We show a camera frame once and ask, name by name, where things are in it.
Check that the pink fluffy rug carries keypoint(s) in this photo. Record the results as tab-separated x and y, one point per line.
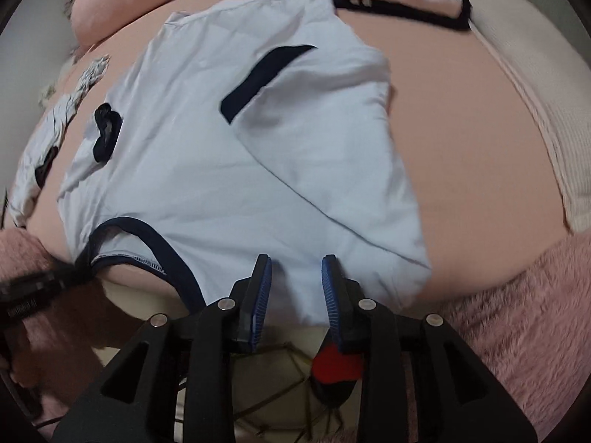
521	304

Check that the red and black slipper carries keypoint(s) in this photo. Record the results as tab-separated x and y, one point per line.
337	364

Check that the white patterned garment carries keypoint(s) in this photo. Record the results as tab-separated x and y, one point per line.
51	129

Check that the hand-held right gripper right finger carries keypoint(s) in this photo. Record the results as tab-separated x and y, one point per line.
330	304

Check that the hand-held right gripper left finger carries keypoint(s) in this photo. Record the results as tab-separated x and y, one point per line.
256	304

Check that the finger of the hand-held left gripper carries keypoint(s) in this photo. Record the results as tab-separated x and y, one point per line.
71	273

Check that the cream knitted blanket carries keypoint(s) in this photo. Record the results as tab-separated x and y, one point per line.
554	101

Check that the person's left hand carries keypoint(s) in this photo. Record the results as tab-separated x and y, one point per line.
23	355

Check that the light blue shirt navy trim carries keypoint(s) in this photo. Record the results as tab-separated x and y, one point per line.
207	161

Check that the bed with pink sheet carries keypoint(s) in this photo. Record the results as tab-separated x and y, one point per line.
471	157

